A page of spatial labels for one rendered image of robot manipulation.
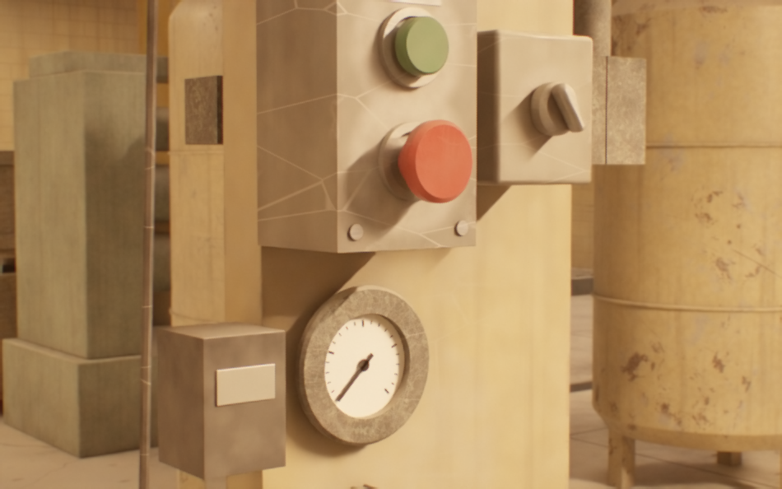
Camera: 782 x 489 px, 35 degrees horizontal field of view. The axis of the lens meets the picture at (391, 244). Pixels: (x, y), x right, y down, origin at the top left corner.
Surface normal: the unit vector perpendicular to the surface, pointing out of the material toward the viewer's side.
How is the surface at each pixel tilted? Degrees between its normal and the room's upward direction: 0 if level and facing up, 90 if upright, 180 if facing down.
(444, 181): 90
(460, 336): 90
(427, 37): 90
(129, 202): 90
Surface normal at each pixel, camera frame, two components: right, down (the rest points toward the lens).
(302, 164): -0.80, 0.04
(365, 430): 0.60, 0.05
